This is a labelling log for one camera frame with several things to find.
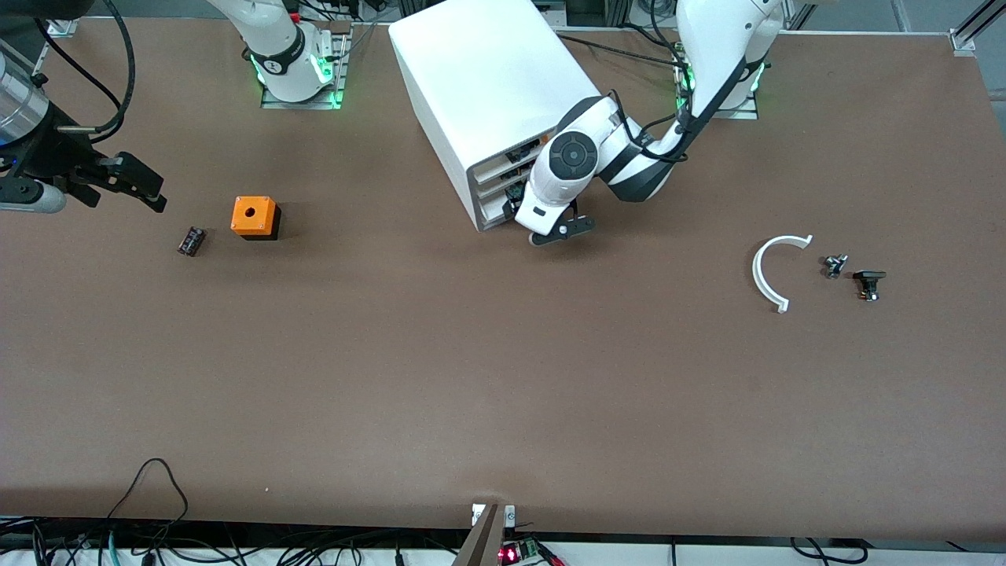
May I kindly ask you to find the white plastic drawer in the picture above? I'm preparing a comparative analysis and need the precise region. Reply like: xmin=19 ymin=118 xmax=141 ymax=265
xmin=478 ymin=193 xmax=523 ymax=232
xmin=474 ymin=169 xmax=535 ymax=207
xmin=470 ymin=134 xmax=551 ymax=186

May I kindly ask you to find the white drawer cabinet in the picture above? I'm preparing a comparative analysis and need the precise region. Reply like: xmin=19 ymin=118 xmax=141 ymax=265
xmin=388 ymin=0 xmax=604 ymax=233

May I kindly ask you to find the orange box with hole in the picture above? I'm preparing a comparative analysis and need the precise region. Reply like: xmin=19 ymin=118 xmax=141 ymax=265
xmin=230 ymin=195 xmax=282 ymax=241

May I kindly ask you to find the circuit board with red LED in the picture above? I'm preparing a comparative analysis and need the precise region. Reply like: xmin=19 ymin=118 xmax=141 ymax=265
xmin=499 ymin=538 xmax=543 ymax=565

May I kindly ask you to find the black cable behind cabinet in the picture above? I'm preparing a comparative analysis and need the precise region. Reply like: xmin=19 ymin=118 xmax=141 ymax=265
xmin=554 ymin=33 xmax=685 ymax=68

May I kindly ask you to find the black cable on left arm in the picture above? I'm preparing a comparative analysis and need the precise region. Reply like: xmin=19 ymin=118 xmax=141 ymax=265
xmin=609 ymin=0 xmax=783 ymax=164

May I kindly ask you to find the white plastic half ring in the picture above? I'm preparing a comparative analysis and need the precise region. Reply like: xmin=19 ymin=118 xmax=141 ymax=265
xmin=752 ymin=234 xmax=813 ymax=314

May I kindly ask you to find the thin black looped cable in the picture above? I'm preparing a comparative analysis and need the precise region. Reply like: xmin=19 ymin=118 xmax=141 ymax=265
xmin=106 ymin=458 xmax=189 ymax=524

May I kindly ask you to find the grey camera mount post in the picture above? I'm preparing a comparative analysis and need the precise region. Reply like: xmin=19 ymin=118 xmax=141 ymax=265
xmin=452 ymin=503 xmax=505 ymax=566

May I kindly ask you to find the black cable at table edge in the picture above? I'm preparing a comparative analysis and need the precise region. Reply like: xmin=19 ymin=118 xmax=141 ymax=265
xmin=790 ymin=538 xmax=867 ymax=565

